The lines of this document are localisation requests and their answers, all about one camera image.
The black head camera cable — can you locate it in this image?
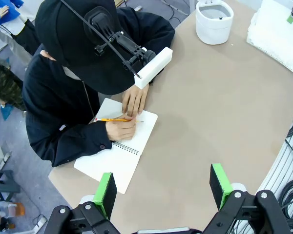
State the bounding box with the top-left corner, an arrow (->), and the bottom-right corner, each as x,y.
60,0 -> 143,79

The white spiral notebook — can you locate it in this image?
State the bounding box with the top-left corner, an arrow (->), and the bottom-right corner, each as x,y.
73,97 -> 158,195

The white head camera box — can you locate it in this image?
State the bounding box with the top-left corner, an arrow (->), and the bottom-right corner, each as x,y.
134,46 -> 173,90

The yellow pencil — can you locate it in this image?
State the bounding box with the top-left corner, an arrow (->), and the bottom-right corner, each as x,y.
95,117 -> 145,123

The person's left hand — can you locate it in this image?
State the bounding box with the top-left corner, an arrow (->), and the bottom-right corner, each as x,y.
122,84 -> 149,117

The person's left forearm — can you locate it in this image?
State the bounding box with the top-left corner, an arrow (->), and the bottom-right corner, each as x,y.
146,28 -> 176,85

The black cap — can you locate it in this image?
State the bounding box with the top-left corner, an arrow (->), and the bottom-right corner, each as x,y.
35,0 -> 137,96

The white perforated plastic basket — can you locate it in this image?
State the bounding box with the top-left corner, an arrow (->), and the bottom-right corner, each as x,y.
246,0 -> 293,74

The white slatted side panel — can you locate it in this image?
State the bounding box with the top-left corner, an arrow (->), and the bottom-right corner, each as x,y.
257,92 -> 293,193

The white lidded trash bin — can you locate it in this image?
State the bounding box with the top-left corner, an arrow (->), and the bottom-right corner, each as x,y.
195,0 -> 234,45

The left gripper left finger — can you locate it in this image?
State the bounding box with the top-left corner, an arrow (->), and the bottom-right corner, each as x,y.
43,172 -> 122,234

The person's right hand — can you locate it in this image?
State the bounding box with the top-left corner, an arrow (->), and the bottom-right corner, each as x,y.
105,116 -> 137,141

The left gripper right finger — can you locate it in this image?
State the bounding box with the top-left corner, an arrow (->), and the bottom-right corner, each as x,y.
202,163 -> 293,234

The person's right forearm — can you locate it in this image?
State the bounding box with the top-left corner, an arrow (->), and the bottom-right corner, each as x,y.
30,121 -> 113,168

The black head camera mount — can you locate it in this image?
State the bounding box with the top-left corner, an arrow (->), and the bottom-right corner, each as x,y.
84,6 -> 157,74

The teal shoe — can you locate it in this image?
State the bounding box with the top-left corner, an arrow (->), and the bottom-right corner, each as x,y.
0,103 -> 15,121

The person's torso black jacket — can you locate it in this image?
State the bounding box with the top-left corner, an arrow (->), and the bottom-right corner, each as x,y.
21,6 -> 173,149

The white power strip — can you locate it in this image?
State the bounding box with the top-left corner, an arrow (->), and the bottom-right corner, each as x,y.
33,214 -> 49,229

